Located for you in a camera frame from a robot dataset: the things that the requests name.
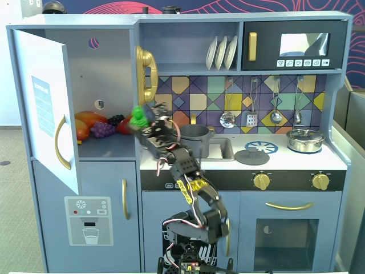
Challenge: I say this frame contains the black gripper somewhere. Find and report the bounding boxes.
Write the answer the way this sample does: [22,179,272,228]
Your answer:
[129,103,179,151]

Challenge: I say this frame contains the green toy pineapple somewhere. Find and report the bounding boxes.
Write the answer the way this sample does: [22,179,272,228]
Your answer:
[129,105,149,128]

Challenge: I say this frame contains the blue shopping list cabinet door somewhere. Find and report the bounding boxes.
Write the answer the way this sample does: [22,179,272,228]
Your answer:
[13,29,80,196]

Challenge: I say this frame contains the red toy fruit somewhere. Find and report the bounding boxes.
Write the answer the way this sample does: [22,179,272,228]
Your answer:
[116,115,135,135]

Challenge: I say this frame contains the dark toy grapes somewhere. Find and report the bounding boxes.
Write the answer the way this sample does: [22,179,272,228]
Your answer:
[107,114,125,126]

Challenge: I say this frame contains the purple toy grapes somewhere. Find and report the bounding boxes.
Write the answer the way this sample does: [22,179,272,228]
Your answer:
[90,122,117,139]

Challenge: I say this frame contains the gray toy pot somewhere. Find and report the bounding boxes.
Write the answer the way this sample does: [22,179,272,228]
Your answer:
[179,124,215,159]

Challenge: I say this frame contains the orange toy mango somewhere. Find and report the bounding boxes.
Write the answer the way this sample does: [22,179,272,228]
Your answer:
[74,110,110,128]

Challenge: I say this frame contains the gold toy telephone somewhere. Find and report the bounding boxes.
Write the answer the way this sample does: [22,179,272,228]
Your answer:
[135,45,159,106]

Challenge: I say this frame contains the yellow orange toy fruit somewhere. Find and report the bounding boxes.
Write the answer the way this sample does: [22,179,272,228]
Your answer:
[74,119,90,141]

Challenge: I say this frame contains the silver skimmer spoon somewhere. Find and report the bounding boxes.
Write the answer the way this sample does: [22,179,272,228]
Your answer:
[219,76,237,128]

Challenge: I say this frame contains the blue dishwasher door with print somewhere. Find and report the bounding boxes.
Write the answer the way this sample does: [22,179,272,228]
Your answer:
[141,191,241,273]

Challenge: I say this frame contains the gray toy sink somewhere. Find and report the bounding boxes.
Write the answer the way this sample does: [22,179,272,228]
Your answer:
[208,138,235,161]

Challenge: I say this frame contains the white toy plate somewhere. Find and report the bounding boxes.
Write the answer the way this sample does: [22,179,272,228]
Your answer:
[205,36,219,71]
[224,35,238,71]
[214,35,228,71]

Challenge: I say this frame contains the blue toy kitchen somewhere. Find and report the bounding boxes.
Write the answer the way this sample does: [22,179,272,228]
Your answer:
[5,11,354,273]

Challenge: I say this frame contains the silver slotted spatula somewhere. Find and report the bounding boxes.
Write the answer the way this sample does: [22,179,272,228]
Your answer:
[245,76,259,128]

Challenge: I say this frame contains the gray pot lid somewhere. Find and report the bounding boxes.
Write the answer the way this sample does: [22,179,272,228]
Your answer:
[234,148,270,166]

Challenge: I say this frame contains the blue freezer door with dispenser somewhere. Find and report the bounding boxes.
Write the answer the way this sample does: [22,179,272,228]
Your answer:
[32,160,137,272]

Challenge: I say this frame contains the silver ladle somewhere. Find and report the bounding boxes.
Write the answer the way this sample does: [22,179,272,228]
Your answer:
[269,75,283,125]

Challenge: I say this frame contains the gold stove knob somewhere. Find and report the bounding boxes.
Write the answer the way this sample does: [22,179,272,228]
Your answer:
[253,173,271,191]
[311,173,331,191]

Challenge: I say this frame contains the blue oven door with window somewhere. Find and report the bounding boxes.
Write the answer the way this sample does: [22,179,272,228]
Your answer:
[240,191,342,272]

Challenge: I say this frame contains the black toy microwave door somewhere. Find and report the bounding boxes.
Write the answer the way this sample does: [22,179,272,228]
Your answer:
[241,20,348,71]

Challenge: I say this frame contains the silver steel pot with lid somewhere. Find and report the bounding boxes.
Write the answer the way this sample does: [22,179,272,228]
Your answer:
[286,128,326,152]

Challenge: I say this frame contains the gray desk divider panel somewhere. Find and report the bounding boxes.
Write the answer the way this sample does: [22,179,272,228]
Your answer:
[330,76,365,274]

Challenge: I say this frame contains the gold freezer door handle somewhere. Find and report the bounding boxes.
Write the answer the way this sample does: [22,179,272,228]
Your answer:
[121,179,131,220]

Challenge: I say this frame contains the curved gold cabinet door handle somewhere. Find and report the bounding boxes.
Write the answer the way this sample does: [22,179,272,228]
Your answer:
[54,114,72,171]

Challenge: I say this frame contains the gold microwave handle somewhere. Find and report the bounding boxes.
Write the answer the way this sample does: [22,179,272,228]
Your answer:
[248,32,257,62]

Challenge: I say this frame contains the gold oven handle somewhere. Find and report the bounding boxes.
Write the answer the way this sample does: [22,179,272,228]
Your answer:
[265,202,314,211]

